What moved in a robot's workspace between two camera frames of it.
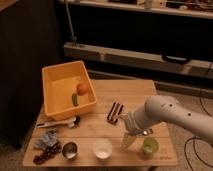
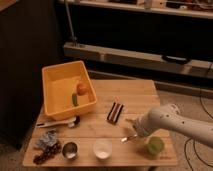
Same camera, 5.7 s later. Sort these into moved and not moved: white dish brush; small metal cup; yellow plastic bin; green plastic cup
Moved: green plastic cup
Not moved: small metal cup; yellow plastic bin; white dish brush
